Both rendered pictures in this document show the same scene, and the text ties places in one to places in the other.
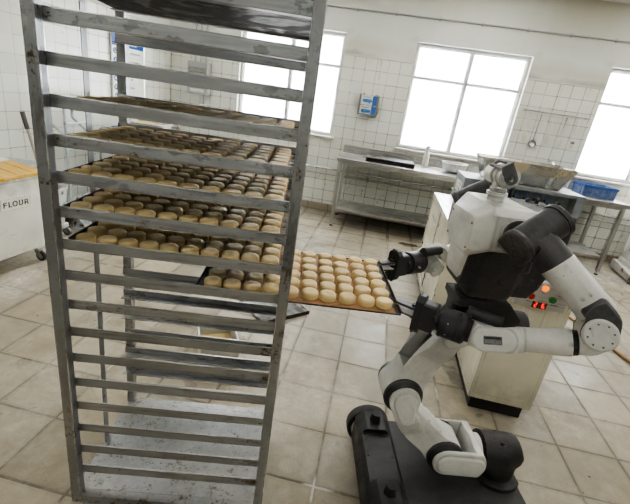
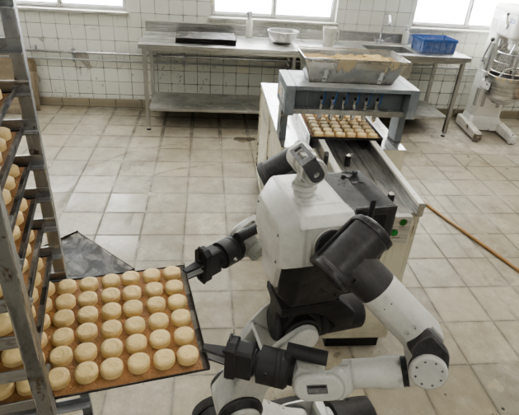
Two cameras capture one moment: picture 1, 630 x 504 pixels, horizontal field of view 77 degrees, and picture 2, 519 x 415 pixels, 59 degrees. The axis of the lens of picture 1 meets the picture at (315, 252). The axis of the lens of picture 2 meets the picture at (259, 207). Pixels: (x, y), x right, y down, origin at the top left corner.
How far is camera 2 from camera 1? 49 cm
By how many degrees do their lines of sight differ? 17
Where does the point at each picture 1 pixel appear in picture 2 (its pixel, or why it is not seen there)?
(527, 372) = not seen: hidden behind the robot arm
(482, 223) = (289, 238)
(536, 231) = (348, 260)
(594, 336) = (422, 375)
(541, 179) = (371, 75)
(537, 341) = (365, 380)
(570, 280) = (391, 313)
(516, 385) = (369, 318)
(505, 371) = not seen: hidden behind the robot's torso
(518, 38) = not seen: outside the picture
